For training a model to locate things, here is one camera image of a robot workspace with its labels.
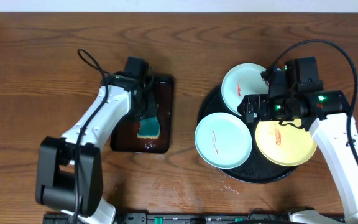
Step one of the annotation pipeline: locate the green yellow sponge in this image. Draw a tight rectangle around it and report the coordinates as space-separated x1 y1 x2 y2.
137 116 160 139

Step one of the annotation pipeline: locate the yellow plate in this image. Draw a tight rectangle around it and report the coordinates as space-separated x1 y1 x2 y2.
255 119 317 166

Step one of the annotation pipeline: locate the mint plate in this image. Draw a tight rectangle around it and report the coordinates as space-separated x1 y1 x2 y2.
221 63 269 116
195 113 253 169

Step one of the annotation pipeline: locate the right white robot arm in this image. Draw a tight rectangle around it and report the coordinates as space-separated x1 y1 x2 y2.
237 90 358 223

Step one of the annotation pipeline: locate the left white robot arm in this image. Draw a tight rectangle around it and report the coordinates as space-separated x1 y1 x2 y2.
35 73 157 223

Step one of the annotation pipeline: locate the dark brown rectangular tray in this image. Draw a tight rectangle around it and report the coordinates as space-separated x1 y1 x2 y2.
109 74 175 154

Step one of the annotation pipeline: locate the round black tray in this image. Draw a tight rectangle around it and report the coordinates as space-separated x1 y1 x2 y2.
197 85 298 184

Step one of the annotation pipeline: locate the left black cable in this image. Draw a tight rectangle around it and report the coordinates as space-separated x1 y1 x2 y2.
71 48 111 224

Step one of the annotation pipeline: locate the black cable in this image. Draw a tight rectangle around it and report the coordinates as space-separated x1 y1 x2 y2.
71 48 111 224
260 39 358 206

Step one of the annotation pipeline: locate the right black cable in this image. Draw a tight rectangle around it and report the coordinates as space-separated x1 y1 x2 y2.
260 39 358 206

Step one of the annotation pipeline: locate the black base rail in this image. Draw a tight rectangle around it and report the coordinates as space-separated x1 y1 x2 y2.
42 212 346 224

